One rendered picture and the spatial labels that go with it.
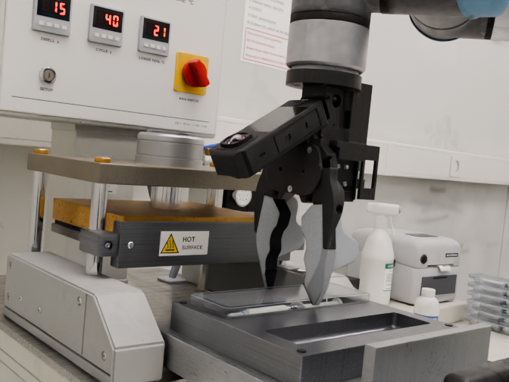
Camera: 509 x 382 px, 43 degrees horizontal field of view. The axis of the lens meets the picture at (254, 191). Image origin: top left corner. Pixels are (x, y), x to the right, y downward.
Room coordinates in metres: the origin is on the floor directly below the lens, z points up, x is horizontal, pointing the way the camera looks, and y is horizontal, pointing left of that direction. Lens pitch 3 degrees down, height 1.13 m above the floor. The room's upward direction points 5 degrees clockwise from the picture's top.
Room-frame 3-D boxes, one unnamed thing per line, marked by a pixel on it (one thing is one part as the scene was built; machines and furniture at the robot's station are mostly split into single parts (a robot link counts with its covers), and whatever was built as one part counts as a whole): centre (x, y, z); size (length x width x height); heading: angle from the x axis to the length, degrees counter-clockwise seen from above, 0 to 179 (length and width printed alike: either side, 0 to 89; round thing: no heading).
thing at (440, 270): (1.74, -0.42, 0.88); 0.25 x 0.20 x 0.17; 40
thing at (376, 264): (1.60, -0.32, 0.92); 0.09 x 0.08 x 0.25; 74
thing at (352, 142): (0.62, -0.06, 1.15); 0.09 x 0.08 x 0.12; 131
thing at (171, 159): (0.80, 0.11, 1.08); 0.31 x 0.24 x 0.13; 131
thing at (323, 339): (0.57, -0.07, 0.98); 0.20 x 0.17 x 0.03; 131
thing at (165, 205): (0.77, 0.10, 1.07); 0.22 x 0.17 x 0.10; 131
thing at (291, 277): (0.80, -0.05, 0.97); 0.26 x 0.05 x 0.07; 41
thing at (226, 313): (0.60, -0.04, 0.99); 0.18 x 0.06 x 0.02; 131
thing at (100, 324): (0.62, 0.16, 0.97); 0.25 x 0.05 x 0.07; 41
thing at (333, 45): (0.62, -0.05, 1.23); 0.08 x 0.08 x 0.05
